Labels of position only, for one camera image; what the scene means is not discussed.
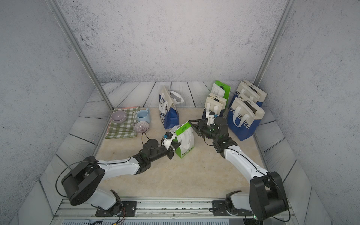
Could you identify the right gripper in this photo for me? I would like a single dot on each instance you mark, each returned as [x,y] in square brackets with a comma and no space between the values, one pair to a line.
[200,127]

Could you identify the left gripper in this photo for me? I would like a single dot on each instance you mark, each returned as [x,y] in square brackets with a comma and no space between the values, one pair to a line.
[171,151]

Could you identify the green white bag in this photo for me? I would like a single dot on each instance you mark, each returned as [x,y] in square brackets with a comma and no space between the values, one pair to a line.
[221,89]
[184,135]

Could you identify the navy beige bag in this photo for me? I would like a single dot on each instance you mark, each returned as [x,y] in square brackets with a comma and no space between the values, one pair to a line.
[214,104]

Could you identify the blue beige takeout bag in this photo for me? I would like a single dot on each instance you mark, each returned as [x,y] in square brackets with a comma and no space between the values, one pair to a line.
[251,91]

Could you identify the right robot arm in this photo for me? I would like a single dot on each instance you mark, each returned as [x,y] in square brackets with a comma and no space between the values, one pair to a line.
[266,197]

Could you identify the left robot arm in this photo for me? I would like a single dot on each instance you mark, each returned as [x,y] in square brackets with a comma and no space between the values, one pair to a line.
[81,183]

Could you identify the pink patterned bowl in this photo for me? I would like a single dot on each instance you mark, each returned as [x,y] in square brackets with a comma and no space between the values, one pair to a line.
[141,127]

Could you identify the blue mug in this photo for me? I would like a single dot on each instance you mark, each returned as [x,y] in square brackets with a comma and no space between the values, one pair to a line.
[144,115]

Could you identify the green checkered cloth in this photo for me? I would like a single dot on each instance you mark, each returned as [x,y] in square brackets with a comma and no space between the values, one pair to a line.
[125,129]

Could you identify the purple bowl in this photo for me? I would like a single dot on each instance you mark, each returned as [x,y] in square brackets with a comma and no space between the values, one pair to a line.
[119,116]

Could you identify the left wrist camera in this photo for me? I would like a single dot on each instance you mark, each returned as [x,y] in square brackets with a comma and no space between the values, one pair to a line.
[167,139]

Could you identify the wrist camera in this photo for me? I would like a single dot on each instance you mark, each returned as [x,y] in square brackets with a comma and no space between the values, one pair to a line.
[210,116]
[167,139]

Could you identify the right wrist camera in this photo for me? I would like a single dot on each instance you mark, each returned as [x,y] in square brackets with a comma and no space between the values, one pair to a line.
[210,116]

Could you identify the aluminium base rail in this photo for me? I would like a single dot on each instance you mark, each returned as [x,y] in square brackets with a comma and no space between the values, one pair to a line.
[165,211]

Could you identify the right aluminium frame post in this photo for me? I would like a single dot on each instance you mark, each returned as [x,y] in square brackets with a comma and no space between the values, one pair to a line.
[275,39]

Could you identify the aluminium frame post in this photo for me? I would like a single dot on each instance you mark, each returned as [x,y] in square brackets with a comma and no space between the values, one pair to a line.
[275,39]
[60,18]

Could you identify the left aluminium frame post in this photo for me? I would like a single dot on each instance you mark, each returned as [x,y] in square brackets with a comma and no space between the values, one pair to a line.
[60,18]

